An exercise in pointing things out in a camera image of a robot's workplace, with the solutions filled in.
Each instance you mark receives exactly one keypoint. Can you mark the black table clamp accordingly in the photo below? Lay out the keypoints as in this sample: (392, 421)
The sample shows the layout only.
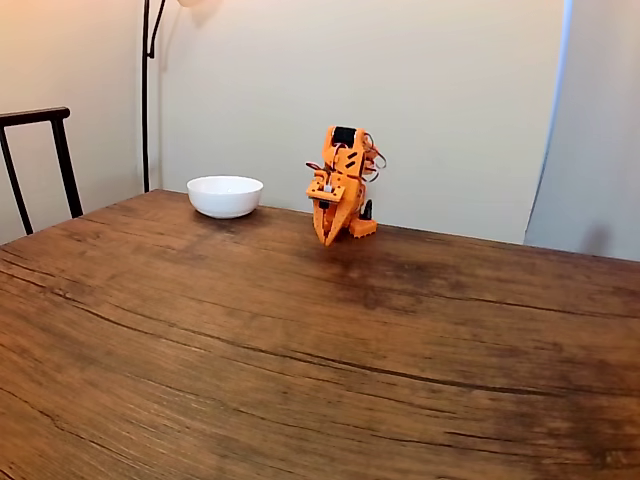
(369, 211)

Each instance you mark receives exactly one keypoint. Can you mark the black floor lamp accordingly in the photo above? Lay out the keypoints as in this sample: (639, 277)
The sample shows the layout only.
(145, 125)

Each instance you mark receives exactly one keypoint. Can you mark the black wooden chair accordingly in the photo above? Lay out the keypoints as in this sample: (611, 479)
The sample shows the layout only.
(62, 160)

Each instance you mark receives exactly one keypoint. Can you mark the white bowl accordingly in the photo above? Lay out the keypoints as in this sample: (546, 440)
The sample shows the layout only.
(225, 197)

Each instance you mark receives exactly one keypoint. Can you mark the pale curtain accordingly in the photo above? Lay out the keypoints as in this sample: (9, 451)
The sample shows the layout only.
(600, 125)

